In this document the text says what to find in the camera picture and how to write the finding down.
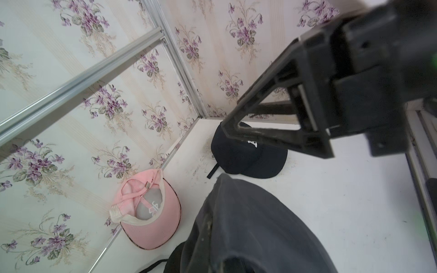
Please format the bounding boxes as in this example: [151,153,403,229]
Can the dark grey baseball cap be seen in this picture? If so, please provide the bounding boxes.
[180,174,336,273]

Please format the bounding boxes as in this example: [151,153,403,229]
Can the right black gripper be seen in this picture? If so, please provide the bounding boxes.
[220,0,437,160]

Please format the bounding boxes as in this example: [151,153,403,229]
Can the black cap white letter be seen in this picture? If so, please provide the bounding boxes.
[207,126,288,179]

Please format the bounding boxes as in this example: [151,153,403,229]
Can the pink cap back wall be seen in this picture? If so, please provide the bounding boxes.
[109,169,182,250]

